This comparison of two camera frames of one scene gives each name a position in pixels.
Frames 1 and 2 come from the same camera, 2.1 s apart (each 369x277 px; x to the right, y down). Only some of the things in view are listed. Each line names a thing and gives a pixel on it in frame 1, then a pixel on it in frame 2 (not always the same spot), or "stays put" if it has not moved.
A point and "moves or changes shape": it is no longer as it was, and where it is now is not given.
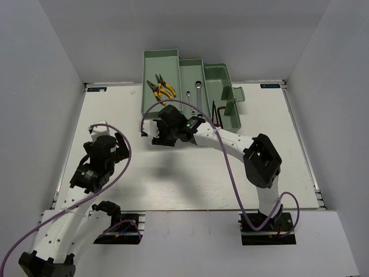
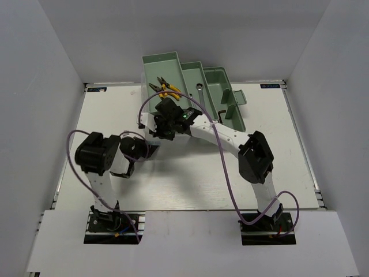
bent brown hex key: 218,108 moves or changes shape
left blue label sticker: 97,89 stays put
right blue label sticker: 270,86 stays put
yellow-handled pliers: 161,83 moves or changes shape
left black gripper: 121,150 → 143,143
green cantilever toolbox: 203,90 stays put
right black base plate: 281,224 stays put
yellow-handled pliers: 157,92 moves or changes shape
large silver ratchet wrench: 198,84 moves or changes shape
